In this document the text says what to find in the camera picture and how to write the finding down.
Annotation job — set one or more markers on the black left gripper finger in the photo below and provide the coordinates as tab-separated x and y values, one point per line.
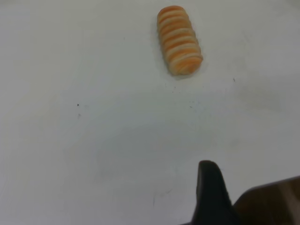
211	192

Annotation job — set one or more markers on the striped orange bread roll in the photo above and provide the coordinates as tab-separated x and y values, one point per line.
179	39

